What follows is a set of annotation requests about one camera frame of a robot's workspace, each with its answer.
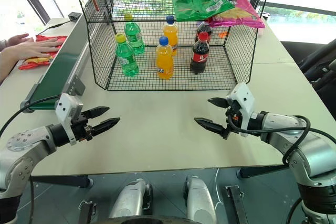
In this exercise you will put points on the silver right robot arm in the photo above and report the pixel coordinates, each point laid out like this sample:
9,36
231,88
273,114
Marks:
302,145

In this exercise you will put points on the person's right hand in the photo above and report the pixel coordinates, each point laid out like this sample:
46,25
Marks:
34,48

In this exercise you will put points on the cola bottle red cap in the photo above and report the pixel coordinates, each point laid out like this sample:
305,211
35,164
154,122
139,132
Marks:
199,56
204,27

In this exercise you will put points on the black chair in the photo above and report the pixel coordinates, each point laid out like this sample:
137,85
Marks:
317,69

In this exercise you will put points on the silver robot leg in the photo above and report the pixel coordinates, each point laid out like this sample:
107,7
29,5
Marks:
128,200
200,197

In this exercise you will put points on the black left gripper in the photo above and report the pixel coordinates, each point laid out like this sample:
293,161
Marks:
81,129

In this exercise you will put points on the dark table frame foot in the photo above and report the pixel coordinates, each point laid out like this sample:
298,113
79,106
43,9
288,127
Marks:
262,172
63,181

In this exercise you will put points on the person's right forearm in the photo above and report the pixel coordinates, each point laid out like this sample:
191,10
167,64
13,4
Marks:
8,62

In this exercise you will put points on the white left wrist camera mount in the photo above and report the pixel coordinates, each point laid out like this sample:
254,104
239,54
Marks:
64,108

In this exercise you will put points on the black metal bracket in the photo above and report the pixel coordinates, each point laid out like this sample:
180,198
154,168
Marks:
86,212
237,203

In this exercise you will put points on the green snack bag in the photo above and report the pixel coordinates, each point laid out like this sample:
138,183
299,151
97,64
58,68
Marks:
183,6

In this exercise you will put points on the pink chips bag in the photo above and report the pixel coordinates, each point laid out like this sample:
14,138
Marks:
241,14

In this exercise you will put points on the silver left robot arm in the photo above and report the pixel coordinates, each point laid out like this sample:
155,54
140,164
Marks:
23,148

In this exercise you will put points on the orange soda bottle blue cap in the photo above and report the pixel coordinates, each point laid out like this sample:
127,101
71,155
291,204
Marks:
170,33
165,61

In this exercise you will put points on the small orange object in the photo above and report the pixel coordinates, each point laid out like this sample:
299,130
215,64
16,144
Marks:
223,34

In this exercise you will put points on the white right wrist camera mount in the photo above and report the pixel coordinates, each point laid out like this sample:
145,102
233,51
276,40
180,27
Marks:
244,103

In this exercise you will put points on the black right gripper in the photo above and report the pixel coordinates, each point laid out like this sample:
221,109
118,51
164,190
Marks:
233,119

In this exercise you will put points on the green conveyor belt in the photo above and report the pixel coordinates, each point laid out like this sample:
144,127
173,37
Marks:
60,64

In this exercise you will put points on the green soda bottle yellow cap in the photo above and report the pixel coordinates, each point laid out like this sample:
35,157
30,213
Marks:
126,58
134,36

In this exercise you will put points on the dark rounded robot base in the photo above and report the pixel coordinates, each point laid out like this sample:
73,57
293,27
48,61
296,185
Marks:
152,220

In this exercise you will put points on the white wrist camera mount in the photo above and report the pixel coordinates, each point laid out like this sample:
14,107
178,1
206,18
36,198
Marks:
244,103
64,108

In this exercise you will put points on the person's left hand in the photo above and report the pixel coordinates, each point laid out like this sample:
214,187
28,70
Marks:
18,40

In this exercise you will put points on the red snack bag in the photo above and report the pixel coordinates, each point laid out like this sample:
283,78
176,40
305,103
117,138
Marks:
39,62

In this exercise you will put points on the grey power box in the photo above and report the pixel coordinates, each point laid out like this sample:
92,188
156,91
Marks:
74,16

